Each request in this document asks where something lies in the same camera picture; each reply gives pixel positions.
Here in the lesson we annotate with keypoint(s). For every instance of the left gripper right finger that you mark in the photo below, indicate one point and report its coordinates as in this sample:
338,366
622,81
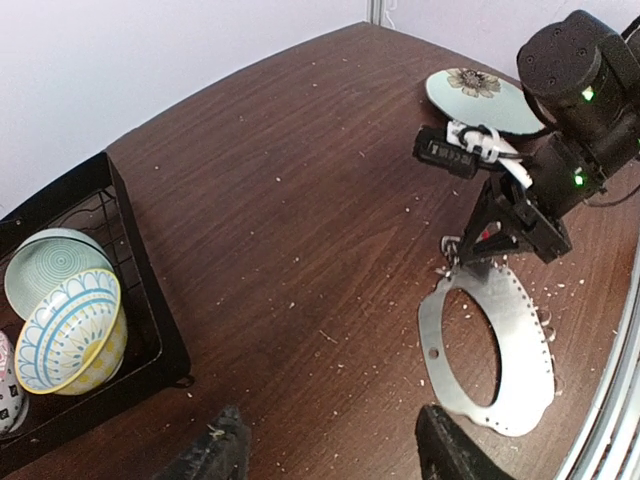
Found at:
447,452

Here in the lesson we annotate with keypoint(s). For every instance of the light blue flower plate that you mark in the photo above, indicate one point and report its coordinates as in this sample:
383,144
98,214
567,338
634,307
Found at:
475,97

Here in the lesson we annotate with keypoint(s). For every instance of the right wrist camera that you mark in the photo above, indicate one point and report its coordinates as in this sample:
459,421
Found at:
462,150

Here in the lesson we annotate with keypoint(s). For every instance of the yellow blue patterned bowl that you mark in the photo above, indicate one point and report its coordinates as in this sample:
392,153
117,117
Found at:
75,338

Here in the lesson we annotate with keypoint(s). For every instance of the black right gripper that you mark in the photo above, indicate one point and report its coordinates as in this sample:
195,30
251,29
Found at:
564,174

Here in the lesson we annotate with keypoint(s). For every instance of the light blue bowl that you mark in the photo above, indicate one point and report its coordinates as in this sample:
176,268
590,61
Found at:
44,260

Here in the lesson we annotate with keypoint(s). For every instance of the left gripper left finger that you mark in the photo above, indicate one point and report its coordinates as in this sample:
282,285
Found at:
221,452

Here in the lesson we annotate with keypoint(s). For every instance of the black wire dish rack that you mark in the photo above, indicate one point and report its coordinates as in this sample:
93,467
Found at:
92,198

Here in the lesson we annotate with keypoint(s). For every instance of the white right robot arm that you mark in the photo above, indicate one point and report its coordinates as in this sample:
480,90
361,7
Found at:
586,76

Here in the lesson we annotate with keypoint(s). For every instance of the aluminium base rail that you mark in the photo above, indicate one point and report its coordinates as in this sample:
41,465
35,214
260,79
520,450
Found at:
607,446

